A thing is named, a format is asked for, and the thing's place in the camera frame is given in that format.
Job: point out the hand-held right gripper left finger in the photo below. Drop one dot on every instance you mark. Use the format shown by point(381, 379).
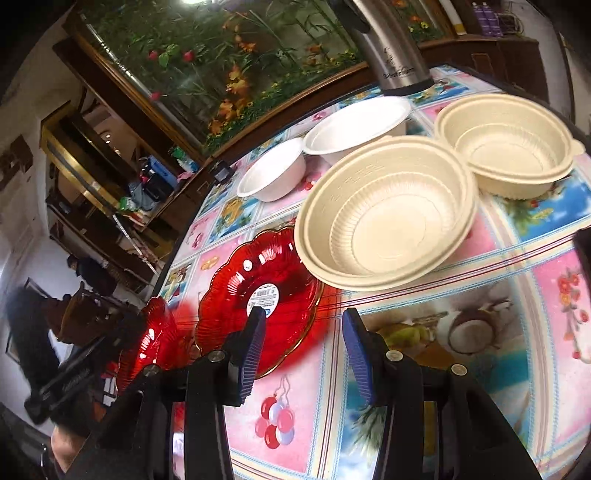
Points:
point(251, 355)

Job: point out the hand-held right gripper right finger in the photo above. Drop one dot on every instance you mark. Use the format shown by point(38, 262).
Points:
point(358, 364)

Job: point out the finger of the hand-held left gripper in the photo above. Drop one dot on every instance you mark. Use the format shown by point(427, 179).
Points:
point(127, 337)

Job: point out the small red glass plate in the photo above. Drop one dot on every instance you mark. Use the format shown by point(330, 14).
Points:
point(152, 337)

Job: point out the large red glass plate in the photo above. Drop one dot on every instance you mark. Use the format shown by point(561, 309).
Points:
point(277, 286)

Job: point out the large beige plastic bowl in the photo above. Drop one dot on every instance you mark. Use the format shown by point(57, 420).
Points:
point(392, 221)

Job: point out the large white paper bowl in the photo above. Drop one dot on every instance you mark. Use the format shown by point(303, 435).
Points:
point(355, 124)

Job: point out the small beige plastic bowl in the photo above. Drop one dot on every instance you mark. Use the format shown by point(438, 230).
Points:
point(508, 138)

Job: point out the person's left forearm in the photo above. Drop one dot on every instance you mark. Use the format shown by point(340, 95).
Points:
point(69, 447)

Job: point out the wooden chair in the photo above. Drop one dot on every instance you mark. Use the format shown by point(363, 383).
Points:
point(78, 318)

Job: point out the green plastic bag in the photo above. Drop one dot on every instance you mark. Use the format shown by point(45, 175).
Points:
point(128, 204)

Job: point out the blue plastic container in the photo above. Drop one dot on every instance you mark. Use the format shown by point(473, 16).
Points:
point(159, 177)

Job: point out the colourful printed tablecloth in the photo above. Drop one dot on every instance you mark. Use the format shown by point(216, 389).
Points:
point(508, 295)

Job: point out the wooden counter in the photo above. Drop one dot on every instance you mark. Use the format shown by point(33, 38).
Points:
point(198, 182)

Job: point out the gold framed glass cabinet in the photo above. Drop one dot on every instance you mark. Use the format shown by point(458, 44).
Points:
point(83, 157)

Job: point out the glass flower display case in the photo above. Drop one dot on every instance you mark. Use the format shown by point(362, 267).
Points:
point(207, 60)

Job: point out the stainless steel kettle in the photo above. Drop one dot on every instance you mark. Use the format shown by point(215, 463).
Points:
point(388, 50)

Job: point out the wooden side cabinet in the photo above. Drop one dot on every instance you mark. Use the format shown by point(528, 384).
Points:
point(508, 60)

